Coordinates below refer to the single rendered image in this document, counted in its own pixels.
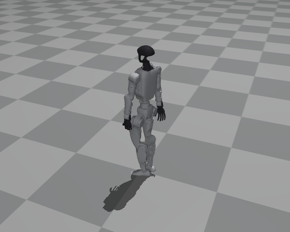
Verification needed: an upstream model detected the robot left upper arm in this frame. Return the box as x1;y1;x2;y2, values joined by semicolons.
126;72;141;101

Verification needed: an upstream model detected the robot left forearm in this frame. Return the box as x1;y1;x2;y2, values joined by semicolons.
124;95;133;120

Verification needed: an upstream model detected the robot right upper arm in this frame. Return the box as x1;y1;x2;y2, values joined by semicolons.
153;64;161;90

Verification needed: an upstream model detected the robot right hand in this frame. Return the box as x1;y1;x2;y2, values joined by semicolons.
155;102;166;121

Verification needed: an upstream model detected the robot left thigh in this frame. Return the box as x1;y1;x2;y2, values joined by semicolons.
130;113;148;150

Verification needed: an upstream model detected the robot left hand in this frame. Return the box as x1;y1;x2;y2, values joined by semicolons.
122;115;132;130

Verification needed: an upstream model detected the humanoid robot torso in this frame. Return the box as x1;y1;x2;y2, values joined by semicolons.
135;63;158;120

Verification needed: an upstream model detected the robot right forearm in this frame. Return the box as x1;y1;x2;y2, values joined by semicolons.
155;87;162;106

